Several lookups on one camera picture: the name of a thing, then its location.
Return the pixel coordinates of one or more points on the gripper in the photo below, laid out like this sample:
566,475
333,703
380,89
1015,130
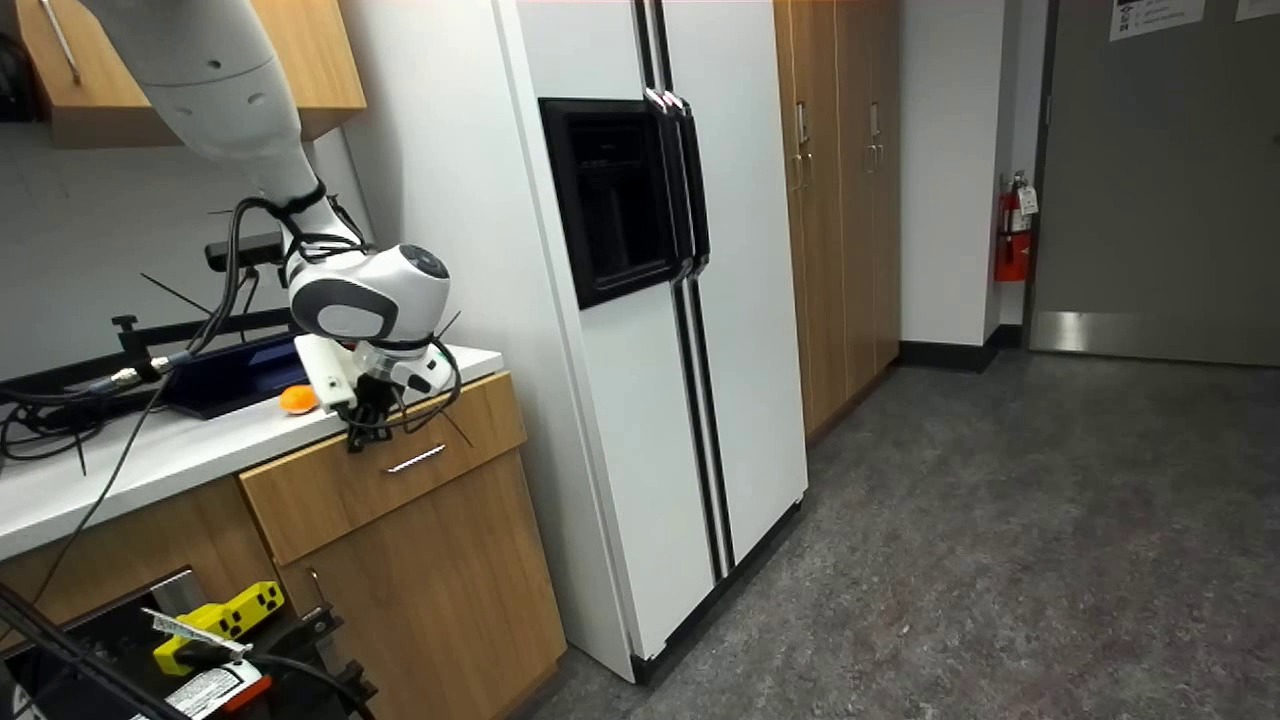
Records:
376,398

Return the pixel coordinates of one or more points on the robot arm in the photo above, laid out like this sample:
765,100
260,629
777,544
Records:
220,90

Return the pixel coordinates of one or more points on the wooden drawer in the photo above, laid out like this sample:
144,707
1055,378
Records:
340,485

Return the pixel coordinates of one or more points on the orange ball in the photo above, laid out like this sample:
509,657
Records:
298,399

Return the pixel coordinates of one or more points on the dark blue tray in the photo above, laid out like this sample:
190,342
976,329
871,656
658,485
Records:
230,378

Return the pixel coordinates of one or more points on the black bar with clamp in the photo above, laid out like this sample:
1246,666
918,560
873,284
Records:
200,331

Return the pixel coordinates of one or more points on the wooden cabinet door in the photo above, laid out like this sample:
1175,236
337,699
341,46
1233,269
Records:
120,555
440,600

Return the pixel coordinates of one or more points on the white refrigerator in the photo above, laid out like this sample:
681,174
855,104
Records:
640,400

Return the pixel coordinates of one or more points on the yellow power strip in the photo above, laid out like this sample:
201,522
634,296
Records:
225,618

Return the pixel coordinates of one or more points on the white box with orange end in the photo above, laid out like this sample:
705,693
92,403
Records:
205,690

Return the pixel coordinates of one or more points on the tall wooden cabinets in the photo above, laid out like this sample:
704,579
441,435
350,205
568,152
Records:
835,220

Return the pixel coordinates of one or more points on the red fire extinguisher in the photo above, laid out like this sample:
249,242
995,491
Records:
1012,235

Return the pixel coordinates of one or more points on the grey door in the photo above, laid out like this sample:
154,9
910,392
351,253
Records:
1150,200

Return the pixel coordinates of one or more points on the paper notice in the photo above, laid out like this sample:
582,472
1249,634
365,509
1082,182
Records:
1155,15
1258,8

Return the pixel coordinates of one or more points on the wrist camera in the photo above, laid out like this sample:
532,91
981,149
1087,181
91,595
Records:
420,370

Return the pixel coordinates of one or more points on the wooden wall cabinet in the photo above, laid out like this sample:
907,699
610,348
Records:
300,70

